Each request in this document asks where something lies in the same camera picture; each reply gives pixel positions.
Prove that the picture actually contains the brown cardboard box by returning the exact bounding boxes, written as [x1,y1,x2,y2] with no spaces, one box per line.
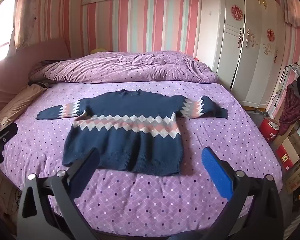
[285,155,300,194]

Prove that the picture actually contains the tan pillow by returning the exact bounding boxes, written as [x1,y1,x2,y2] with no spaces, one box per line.
[0,84,49,128]

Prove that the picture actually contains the bed with purple dotted sheet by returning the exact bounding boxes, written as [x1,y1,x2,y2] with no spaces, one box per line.
[0,80,283,240]

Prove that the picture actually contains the red cylinder canister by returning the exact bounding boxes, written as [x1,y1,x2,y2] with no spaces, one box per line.
[259,116,280,140]

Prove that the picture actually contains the red and white box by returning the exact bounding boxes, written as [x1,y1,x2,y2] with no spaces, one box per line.
[276,144,294,170]

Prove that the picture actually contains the pink patterned curtain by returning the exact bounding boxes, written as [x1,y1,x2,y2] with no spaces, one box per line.
[281,0,300,33]

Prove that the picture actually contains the white wardrobe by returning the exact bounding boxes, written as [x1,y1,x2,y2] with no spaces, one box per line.
[197,0,288,109]

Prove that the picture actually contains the pink window curtain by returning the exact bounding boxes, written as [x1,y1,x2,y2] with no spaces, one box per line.
[11,0,50,48]

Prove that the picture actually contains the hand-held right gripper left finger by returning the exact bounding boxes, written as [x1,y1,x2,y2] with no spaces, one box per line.
[16,147,100,240]

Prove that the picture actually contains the purple dotted duvet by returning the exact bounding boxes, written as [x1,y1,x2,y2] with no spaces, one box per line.
[31,51,219,84]

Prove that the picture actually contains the navy diamond-pattern knit sweater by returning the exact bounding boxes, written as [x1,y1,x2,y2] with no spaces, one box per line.
[36,89,228,176]

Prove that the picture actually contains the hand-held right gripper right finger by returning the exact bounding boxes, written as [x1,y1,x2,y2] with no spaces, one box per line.
[201,146,284,240]

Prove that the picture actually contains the dark red hanging clothes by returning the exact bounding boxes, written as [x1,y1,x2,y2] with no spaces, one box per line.
[279,75,300,135]

